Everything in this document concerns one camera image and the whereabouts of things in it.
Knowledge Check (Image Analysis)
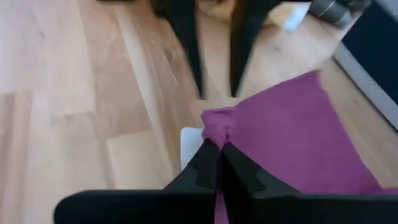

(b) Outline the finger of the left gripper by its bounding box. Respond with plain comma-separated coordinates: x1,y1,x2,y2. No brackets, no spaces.
229,0,279,96
152,0,205,100

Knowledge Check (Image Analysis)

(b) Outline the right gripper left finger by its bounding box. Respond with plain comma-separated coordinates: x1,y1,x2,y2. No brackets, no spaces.
164,138,220,191

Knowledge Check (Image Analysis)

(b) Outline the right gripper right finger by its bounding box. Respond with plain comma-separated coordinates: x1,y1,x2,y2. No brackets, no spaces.
221,142,301,200

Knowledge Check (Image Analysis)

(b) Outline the purple towel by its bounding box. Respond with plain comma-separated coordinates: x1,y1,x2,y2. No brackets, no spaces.
180,70,398,224

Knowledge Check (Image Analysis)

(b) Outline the navy white striped basket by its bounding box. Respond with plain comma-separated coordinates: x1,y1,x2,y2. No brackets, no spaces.
333,0,398,131

